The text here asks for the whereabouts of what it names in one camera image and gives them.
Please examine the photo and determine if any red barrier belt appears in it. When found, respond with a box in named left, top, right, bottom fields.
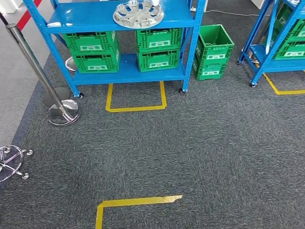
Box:
left=16, top=0, right=44, bottom=32

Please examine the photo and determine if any grey barrier stanchion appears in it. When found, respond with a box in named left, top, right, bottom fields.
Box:
left=64, top=56, right=78, bottom=73

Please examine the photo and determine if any chrome barrier stanchion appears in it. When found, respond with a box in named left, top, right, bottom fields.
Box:
left=5, top=23, right=81, bottom=127

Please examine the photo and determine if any green plastic crate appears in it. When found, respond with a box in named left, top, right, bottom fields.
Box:
left=62, top=30, right=120, bottom=57
left=72, top=51, right=120, bottom=74
left=192, top=56, right=227, bottom=82
left=136, top=48, right=181, bottom=73
left=194, top=24, right=235, bottom=66
left=135, top=27, right=183, bottom=53
left=261, top=1, right=305, bottom=44
left=273, top=40, right=305, bottom=61

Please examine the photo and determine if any blue metal shelf rack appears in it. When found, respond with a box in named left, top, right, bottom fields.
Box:
left=22, top=0, right=206, bottom=98
left=236, top=0, right=305, bottom=89

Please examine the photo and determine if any white floor cable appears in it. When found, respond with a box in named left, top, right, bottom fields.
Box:
left=190, top=6, right=272, bottom=17

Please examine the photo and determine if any silver wheel hubcap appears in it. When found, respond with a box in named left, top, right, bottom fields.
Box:
left=112, top=0, right=165, bottom=30

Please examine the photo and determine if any black round stool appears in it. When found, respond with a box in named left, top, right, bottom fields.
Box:
left=0, top=145, right=34, bottom=184

